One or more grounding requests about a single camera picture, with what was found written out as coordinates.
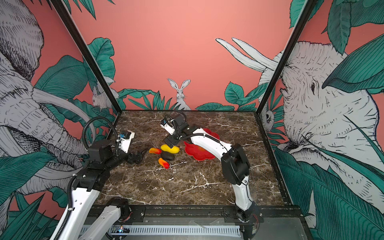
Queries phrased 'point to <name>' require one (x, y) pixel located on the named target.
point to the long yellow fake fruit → (165, 148)
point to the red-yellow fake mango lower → (165, 164)
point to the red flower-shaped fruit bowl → (199, 152)
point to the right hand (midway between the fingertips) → (168, 133)
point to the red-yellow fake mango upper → (155, 150)
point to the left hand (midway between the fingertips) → (138, 142)
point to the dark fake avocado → (167, 156)
